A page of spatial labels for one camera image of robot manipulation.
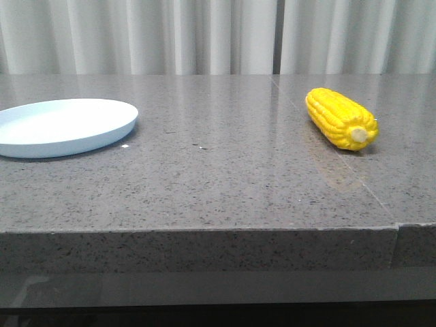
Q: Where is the yellow corn cob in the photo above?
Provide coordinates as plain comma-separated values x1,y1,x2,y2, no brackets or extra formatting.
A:
305,88,379,151

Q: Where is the light blue round plate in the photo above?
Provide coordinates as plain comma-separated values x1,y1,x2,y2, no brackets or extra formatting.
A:
1,99,138,159

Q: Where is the white pleated curtain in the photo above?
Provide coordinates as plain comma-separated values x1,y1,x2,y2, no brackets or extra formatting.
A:
1,1,435,75

